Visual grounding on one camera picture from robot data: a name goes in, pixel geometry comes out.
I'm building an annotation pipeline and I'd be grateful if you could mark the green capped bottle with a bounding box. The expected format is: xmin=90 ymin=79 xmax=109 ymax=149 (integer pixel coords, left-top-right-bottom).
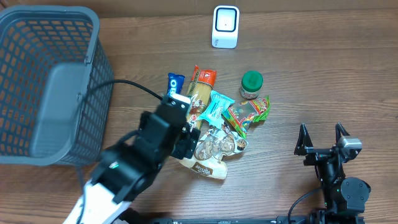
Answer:
xmin=239 ymin=71 xmax=264 ymax=100

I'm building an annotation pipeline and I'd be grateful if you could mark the grey plastic basket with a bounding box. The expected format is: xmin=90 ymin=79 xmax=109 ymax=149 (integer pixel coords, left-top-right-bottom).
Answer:
xmin=1 ymin=6 xmax=114 ymax=166

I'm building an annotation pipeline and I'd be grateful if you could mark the green candy bag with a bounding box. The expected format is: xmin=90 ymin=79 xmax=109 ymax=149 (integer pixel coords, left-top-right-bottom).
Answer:
xmin=223 ymin=96 xmax=271 ymax=139

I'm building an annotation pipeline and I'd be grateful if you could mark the white barcode scanner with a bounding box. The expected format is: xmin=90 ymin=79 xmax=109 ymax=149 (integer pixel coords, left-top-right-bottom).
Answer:
xmin=211 ymin=5 xmax=240 ymax=49

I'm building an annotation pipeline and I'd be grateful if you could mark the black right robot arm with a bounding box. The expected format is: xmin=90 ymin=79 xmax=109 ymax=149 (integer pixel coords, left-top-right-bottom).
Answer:
xmin=294 ymin=123 xmax=371 ymax=223

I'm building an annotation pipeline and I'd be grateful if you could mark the white brown cookie bag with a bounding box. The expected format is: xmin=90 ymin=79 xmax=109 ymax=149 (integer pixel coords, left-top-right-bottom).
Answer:
xmin=179 ymin=122 xmax=249 ymax=180

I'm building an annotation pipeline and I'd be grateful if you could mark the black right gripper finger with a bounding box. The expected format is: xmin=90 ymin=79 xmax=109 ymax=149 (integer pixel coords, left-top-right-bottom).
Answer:
xmin=294 ymin=123 xmax=313 ymax=156
xmin=335 ymin=123 xmax=350 ymax=146

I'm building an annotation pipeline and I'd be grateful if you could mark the orange pasta packet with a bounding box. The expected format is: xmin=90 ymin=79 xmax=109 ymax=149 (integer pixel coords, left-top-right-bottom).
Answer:
xmin=187 ymin=65 xmax=216 ymax=131

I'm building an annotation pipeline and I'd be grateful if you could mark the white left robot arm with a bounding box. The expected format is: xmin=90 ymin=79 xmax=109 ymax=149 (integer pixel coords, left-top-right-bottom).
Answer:
xmin=65 ymin=94 xmax=200 ymax=223

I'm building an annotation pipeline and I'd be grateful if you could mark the teal wipes packet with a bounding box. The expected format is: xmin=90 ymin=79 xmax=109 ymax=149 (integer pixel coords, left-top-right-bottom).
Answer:
xmin=197 ymin=90 xmax=234 ymax=129

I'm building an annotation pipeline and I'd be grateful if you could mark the blue packet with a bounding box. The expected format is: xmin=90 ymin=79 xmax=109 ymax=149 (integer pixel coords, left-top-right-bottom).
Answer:
xmin=167 ymin=73 xmax=185 ymax=96

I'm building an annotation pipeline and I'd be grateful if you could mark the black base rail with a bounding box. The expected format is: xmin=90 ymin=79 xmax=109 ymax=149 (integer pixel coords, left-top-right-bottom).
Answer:
xmin=149 ymin=216 xmax=353 ymax=224

